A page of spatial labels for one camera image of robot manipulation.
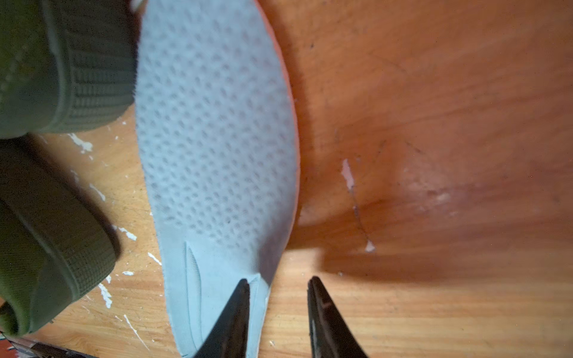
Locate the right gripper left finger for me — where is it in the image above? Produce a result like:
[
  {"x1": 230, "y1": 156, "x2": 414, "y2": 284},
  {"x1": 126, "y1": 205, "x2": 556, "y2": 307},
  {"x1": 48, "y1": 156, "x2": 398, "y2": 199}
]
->
[{"x1": 195, "y1": 279, "x2": 250, "y2": 358}]

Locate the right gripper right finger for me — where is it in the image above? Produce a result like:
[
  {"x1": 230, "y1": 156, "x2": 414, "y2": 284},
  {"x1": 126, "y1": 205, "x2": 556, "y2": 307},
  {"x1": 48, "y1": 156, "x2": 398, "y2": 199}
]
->
[{"x1": 307, "y1": 276, "x2": 367, "y2": 358}]

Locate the green shoe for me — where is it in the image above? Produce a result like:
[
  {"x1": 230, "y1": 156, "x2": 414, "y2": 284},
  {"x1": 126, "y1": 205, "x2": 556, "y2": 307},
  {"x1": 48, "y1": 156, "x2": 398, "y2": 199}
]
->
[
  {"x1": 1, "y1": 1, "x2": 136, "y2": 139},
  {"x1": 1, "y1": 140, "x2": 116, "y2": 337}
]

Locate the grey insole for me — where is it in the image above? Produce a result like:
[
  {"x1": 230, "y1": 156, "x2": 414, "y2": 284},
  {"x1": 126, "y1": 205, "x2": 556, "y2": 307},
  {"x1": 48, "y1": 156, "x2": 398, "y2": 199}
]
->
[{"x1": 135, "y1": 1, "x2": 300, "y2": 357}]

